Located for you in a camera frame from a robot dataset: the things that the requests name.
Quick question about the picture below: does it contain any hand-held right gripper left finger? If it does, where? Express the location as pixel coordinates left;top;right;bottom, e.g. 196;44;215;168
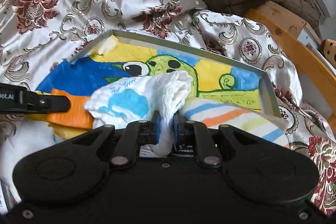
70;111;161;169

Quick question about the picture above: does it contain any yellow cloth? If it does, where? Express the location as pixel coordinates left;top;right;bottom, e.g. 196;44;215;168
51;123;90;144

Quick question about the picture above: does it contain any floral satin bedspread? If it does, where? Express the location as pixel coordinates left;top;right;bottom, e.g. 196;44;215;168
0;0;336;215

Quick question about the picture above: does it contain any spotted plush toy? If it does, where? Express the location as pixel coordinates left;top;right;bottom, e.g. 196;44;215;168
322;39;336;69

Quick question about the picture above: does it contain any navy striped sock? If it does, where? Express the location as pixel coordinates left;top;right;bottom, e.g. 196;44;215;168
172;144;196;157

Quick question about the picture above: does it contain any white cabinet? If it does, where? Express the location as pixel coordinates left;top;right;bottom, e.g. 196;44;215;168
298;22;335;75

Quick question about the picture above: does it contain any white gauze cloth blue print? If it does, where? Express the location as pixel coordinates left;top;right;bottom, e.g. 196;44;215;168
84;70;200;157

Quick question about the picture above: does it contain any grey tray with cartoon painting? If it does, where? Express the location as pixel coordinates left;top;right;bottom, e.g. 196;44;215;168
35;29;281;125

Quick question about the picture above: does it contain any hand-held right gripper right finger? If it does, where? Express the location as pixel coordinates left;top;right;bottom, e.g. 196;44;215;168
173;111;263;169

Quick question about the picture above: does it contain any pastel striped sock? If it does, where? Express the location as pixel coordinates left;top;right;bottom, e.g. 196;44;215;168
181;98;290;148

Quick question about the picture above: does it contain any orange cloth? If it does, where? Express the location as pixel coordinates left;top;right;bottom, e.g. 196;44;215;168
47;89;95;130

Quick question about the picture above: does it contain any wooden bed frame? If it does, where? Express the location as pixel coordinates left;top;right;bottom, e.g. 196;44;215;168
0;0;336;118

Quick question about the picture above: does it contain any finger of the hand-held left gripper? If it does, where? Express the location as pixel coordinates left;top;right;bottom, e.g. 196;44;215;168
25;90;71;113

